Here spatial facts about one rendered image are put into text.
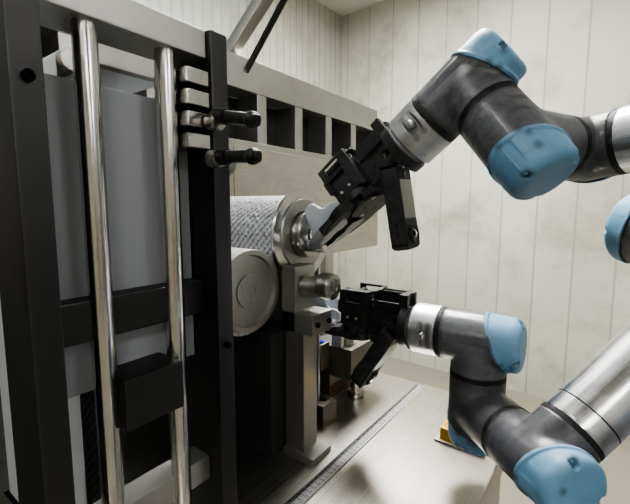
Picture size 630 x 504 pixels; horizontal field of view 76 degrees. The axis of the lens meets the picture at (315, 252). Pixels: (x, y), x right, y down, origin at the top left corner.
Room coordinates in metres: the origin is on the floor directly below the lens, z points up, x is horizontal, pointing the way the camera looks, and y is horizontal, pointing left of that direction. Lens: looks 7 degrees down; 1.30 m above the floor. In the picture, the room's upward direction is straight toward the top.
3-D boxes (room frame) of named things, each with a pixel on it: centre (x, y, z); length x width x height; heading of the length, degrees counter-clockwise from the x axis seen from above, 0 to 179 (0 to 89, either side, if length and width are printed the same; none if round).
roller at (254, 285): (0.64, 0.19, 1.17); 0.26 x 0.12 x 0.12; 54
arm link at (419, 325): (0.59, -0.17, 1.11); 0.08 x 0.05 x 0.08; 144
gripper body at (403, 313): (0.64, -0.10, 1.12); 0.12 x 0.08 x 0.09; 54
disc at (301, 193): (0.66, 0.02, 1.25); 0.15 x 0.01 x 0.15; 144
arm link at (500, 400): (0.53, -0.23, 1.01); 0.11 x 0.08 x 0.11; 10
